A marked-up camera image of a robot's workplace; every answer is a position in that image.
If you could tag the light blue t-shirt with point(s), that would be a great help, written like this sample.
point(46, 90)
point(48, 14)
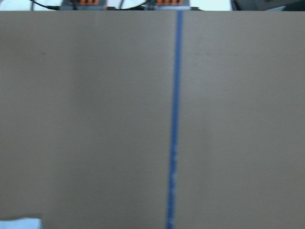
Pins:
point(21, 223)

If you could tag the right grey USB hub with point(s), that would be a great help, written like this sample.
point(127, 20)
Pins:
point(168, 5)

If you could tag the grey usb hub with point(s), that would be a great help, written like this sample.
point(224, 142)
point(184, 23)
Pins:
point(168, 5)
point(83, 5)

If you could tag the black box with label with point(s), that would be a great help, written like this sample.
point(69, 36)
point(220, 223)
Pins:
point(263, 5)

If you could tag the left grey USB hub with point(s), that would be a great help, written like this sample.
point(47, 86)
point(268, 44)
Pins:
point(83, 5)

